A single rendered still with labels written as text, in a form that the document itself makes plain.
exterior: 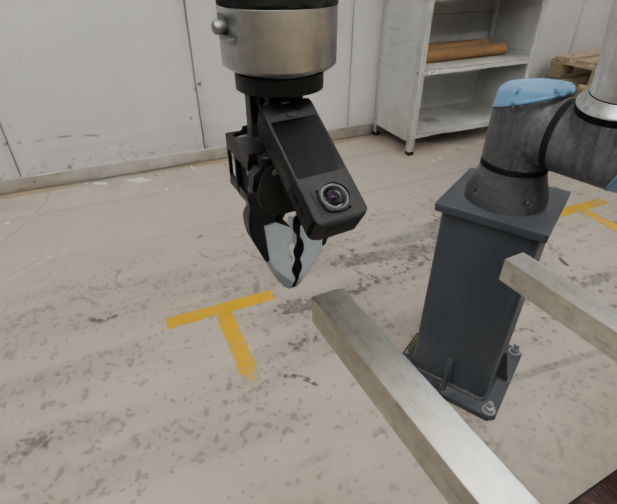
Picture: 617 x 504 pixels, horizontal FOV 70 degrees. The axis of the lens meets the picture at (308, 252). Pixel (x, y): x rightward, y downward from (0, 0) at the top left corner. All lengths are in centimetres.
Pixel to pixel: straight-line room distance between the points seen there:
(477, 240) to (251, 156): 83
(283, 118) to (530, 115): 76
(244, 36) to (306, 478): 109
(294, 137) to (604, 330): 34
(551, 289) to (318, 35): 34
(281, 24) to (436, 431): 28
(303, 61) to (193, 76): 242
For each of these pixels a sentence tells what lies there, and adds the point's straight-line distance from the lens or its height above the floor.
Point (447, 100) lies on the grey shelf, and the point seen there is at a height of 17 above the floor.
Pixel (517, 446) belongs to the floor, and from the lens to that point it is 142.
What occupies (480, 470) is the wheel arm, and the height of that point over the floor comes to 86.
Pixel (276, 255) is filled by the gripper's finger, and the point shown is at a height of 87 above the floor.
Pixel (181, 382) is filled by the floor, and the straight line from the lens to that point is 148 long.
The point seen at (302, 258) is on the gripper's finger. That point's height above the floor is 86.
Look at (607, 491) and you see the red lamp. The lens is 53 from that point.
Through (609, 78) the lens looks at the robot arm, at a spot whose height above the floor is 92.
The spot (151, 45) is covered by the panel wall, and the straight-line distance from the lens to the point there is 269.
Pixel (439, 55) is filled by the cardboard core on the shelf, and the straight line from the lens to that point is 306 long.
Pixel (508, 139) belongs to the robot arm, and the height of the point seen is 77.
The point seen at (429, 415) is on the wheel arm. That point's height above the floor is 86.
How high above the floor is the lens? 111
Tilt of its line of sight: 35 degrees down
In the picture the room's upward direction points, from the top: straight up
